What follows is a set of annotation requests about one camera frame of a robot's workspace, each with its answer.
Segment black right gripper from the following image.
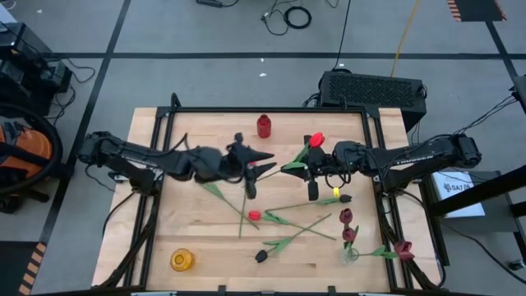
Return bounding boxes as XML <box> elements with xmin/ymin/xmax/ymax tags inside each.
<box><xmin>282</xmin><ymin>135</ymin><xmax>362</xmax><ymax>202</ymax></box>

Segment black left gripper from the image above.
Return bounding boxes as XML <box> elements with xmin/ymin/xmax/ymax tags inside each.
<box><xmin>191</xmin><ymin>133</ymin><xmax>277</xmax><ymax>201</ymax></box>

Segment dark red artificial tulip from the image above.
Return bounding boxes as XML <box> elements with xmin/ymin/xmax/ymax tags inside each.
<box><xmin>353</xmin><ymin>240</ymin><xmax>416</xmax><ymax>262</ymax></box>
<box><xmin>339</xmin><ymin>207</ymin><xmax>354</xmax><ymax>231</ymax></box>
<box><xmin>341</xmin><ymin>224</ymin><xmax>361</xmax><ymax>258</ymax></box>

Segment red vase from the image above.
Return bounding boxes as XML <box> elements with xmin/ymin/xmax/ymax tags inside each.
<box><xmin>256</xmin><ymin>114</ymin><xmax>273</xmax><ymax>140</ymax></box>

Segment clear glass vase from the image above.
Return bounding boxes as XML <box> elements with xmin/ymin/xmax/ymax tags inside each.
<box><xmin>339</xmin><ymin>246</ymin><xmax>359</xmax><ymax>265</ymax></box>

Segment amber glass vase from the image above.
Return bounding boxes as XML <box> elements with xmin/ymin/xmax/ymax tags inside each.
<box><xmin>169</xmin><ymin>247</ymin><xmax>196</xmax><ymax>273</ymax></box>

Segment black computer case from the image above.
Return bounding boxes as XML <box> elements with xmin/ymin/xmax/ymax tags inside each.
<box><xmin>318</xmin><ymin>69</ymin><xmax>428</xmax><ymax>132</ymax></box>

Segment white paper sheet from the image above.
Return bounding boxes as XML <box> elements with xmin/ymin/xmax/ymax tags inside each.
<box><xmin>431</xmin><ymin>170</ymin><xmax>487</xmax><ymax>219</ymax></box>

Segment black power strip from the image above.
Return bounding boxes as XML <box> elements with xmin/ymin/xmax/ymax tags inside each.
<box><xmin>195</xmin><ymin>0</ymin><xmax>240</xmax><ymax>9</ymax></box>

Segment dark grey side table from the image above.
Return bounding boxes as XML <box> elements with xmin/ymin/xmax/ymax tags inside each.
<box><xmin>421</xmin><ymin>169</ymin><xmax>526</xmax><ymax>268</ymax></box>

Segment orange vacuum cleaner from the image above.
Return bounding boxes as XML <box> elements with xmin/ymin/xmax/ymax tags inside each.
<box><xmin>0</xmin><ymin>102</ymin><xmax>65</xmax><ymax>215</ymax></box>

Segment black mat with hazard stripes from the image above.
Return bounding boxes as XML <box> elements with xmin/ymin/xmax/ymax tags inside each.
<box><xmin>446</xmin><ymin>0</ymin><xmax>508</xmax><ymax>23</ymax></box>
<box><xmin>0</xmin><ymin>241</ymin><xmax>47</xmax><ymax>296</ymax></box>

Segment black equipment rack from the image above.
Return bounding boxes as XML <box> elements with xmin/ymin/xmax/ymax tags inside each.
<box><xmin>0</xmin><ymin>22</ymin><xmax>74</xmax><ymax>116</ymax></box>

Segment black aluminium table frame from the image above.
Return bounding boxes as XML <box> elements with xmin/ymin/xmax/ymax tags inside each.
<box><xmin>93</xmin><ymin>92</ymin><xmax>449</xmax><ymax>295</ymax></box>

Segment coiled black cable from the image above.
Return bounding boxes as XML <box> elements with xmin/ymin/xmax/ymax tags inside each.
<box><xmin>261</xmin><ymin>0</ymin><xmax>313</xmax><ymax>37</ymax></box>

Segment black hanging cable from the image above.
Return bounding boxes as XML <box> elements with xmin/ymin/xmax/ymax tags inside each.
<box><xmin>331</xmin><ymin>0</ymin><xmax>353</xmax><ymax>71</ymax></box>

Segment yellow cable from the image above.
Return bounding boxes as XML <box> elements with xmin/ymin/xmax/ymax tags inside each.
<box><xmin>390</xmin><ymin>0</ymin><xmax>422</xmax><ymax>78</ymax></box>

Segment black diagonal frame beam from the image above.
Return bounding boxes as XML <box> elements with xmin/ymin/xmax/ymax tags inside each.
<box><xmin>427</xmin><ymin>163</ymin><xmax>526</xmax><ymax>219</ymax></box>

